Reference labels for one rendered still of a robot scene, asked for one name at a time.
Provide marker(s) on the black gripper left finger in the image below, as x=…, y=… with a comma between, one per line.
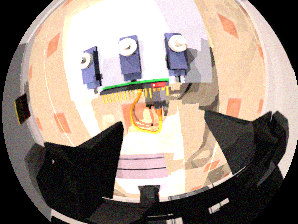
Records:
x=95, y=160

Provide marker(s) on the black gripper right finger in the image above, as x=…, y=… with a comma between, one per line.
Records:
x=236, y=137

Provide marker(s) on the black pin header strip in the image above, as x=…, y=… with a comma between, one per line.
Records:
x=142, y=84

